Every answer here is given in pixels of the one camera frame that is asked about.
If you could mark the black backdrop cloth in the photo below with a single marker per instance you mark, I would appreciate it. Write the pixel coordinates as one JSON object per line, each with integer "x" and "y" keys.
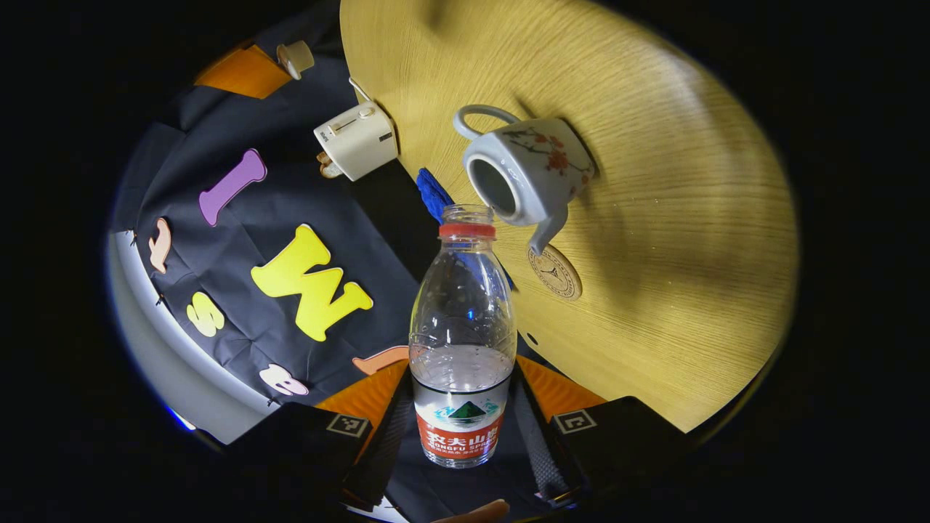
{"x": 349, "y": 218}

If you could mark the clear plastic water bottle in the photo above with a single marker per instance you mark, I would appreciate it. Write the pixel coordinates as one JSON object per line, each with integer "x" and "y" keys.
{"x": 461, "y": 378}

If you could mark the round wooden coaster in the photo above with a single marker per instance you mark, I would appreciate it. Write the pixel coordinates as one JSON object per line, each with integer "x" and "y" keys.
{"x": 556, "y": 274}

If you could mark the white floral teacup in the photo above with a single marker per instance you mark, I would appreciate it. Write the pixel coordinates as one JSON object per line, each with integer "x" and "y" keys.
{"x": 538, "y": 167}

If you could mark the bread slice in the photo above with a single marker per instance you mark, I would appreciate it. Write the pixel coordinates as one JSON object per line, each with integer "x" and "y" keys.
{"x": 328, "y": 167}

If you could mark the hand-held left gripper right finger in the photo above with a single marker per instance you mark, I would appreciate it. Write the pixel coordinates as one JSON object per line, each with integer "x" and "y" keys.
{"x": 541, "y": 450}

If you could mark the white toaster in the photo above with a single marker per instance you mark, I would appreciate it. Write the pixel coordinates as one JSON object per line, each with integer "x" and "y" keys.
{"x": 356, "y": 142}

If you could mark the blue towel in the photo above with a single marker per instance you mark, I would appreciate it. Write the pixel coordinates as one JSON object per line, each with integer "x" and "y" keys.
{"x": 432, "y": 192}

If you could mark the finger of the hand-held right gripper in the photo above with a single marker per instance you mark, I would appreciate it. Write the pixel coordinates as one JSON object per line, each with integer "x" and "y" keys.
{"x": 243, "y": 73}

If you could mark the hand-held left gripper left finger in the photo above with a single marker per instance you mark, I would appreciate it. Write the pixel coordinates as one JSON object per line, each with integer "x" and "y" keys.
{"x": 385, "y": 443}

